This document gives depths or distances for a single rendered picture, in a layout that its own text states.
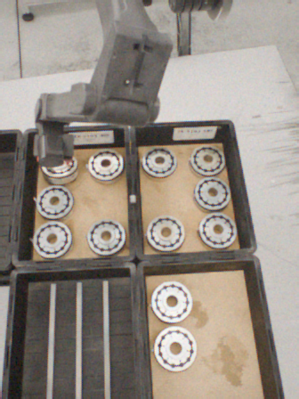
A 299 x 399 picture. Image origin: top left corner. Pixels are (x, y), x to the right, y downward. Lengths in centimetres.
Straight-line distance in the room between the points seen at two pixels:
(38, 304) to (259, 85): 110
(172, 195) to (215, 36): 181
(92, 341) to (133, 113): 64
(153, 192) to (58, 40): 182
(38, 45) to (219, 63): 147
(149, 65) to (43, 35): 233
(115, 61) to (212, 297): 70
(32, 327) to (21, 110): 79
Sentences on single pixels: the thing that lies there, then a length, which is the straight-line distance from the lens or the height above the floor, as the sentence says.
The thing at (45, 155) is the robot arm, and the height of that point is 108.
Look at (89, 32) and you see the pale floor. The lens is 275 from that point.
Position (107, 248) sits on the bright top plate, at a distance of 99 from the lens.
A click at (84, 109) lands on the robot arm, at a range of 49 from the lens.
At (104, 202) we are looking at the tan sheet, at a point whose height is 83.
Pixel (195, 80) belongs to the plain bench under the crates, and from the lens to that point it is 150.
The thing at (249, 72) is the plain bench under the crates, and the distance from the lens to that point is 157.
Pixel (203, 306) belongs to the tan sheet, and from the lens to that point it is 99.
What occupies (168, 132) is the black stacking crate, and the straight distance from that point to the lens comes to 110.
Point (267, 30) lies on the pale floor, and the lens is 287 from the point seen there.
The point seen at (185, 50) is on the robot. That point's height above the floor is 62.
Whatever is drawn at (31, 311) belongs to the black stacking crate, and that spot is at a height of 83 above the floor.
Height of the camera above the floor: 180
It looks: 66 degrees down
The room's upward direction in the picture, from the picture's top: 2 degrees clockwise
